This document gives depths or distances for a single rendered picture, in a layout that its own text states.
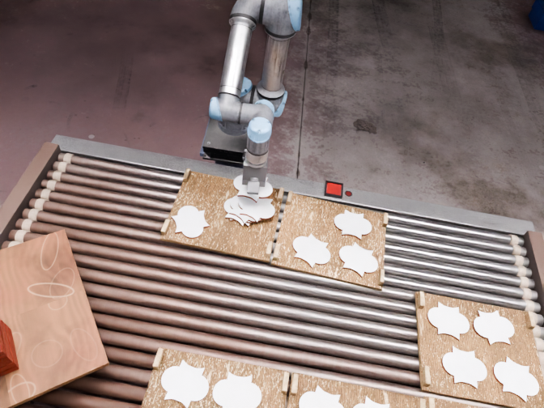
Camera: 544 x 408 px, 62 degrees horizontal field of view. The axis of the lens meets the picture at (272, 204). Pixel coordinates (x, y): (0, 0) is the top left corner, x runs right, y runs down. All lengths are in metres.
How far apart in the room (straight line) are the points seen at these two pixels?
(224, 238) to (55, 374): 0.70
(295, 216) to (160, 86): 2.33
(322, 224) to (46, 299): 0.99
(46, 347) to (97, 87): 2.74
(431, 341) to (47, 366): 1.19
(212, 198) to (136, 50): 2.65
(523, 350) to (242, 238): 1.04
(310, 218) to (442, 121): 2.46
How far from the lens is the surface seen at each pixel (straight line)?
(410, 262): 1.83
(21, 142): 3.59
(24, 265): 1.63
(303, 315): 1.60
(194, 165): 1.96
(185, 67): 4.07
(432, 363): 1.65
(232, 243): 1.69
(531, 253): 2.09
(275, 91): 1.90
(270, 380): 1.49
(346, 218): 1.83
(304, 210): 1.82
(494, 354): 1.77
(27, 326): 1.52
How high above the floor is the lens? 2.35
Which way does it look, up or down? 51 degrees down
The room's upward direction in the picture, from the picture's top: 10 degrees clockwise
